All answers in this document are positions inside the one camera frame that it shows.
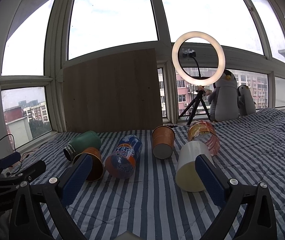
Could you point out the small grey penguin plush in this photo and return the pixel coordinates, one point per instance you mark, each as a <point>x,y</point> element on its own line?
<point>246,103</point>

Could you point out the green thermos bottle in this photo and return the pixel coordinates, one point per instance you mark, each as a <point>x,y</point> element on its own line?
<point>81,142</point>

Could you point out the black tripod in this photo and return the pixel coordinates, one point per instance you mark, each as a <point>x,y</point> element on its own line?
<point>194,105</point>

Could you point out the blue striped quilt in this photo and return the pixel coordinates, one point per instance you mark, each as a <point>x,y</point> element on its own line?
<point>152,206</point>

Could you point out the blue orange soda bottle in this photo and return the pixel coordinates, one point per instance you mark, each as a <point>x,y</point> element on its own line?
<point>122,161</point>

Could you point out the orange paper cup white base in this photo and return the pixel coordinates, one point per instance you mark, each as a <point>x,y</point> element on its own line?
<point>163,142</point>

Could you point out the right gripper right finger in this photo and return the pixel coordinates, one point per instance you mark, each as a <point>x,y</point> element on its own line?
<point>258,221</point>

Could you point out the orange paper cup open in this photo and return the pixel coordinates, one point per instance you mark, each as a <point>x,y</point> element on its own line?
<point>97,169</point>

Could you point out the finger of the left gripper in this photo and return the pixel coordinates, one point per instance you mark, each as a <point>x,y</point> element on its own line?
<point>30,173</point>
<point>9,160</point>

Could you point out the ring light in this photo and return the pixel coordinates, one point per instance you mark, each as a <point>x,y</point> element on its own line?
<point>218,48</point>

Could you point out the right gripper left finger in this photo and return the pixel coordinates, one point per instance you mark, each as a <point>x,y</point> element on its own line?
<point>27,219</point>

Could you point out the red yellow plastic cup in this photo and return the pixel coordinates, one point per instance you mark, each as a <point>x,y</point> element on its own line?
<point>204,131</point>

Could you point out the wooden board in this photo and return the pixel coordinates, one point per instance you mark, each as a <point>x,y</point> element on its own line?
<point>118,92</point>

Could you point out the webcam on gooseneck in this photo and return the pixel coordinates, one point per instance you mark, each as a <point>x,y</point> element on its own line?
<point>192,54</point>

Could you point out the large grey penguin plush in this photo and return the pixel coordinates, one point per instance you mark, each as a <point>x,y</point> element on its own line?
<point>224,98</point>

